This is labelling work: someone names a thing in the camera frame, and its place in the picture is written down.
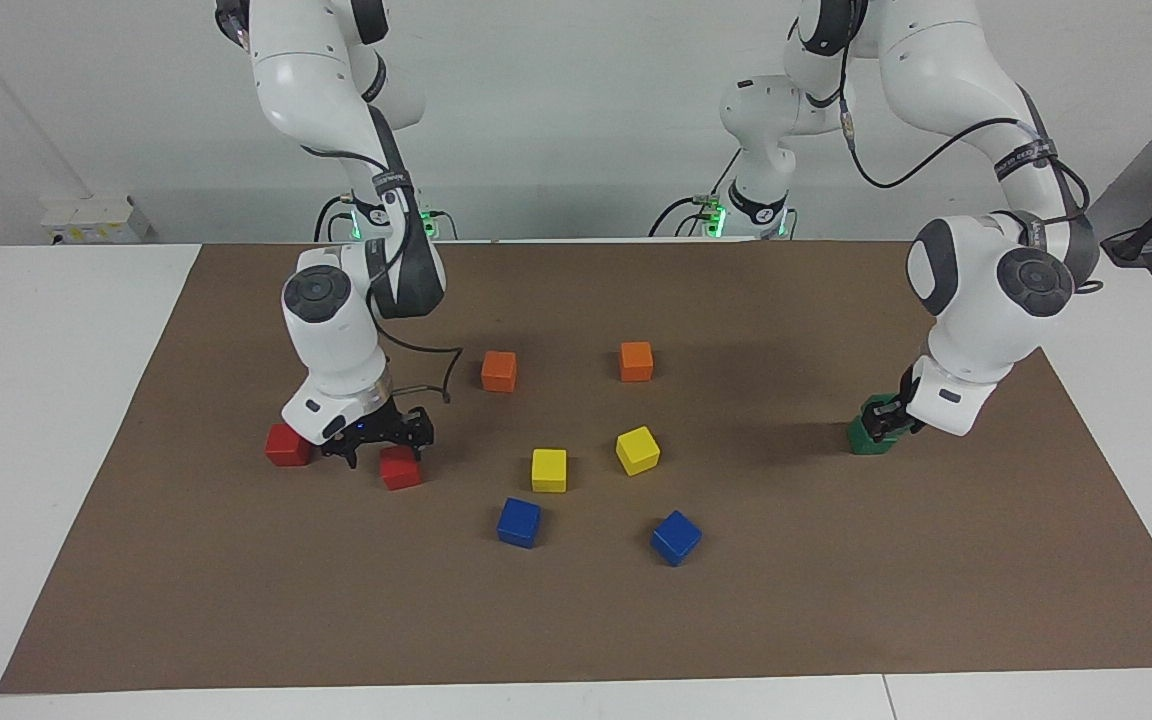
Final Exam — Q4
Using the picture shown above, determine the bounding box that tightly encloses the green wooden cube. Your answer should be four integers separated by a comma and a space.
848, 418, 905, 457
861, 393, 912, 441

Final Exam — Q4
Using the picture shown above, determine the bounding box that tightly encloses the red wooden cube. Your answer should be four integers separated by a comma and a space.
266, 423, 315, 468
380, 446, 425, 491

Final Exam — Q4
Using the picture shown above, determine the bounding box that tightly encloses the blue wooden cube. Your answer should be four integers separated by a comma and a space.
650, 510, 703, 568
496, 497, 543, 550

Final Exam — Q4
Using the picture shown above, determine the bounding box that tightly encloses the yellow wooden cube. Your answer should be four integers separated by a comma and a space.
531, 448, 569, 494
615, 426, 661, 477

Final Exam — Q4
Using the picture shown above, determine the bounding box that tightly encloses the brown table mat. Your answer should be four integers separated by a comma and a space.
0, 240, 1152, 695

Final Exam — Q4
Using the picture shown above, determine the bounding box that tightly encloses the white power strip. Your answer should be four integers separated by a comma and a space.
40, 194, 153, 247

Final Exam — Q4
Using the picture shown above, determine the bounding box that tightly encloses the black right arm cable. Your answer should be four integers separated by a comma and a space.
301, 140, 464, 406

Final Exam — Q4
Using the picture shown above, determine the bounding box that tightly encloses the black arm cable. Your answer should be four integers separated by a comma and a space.
301, 140, 464, 406
834, 20, 1105, 296

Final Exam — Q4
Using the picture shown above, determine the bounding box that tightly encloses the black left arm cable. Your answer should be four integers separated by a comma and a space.
834, 20, 1105, 296

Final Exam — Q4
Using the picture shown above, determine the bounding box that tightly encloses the black base cable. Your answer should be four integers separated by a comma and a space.
648, 150, 743, 239
314, 193, 353, 243

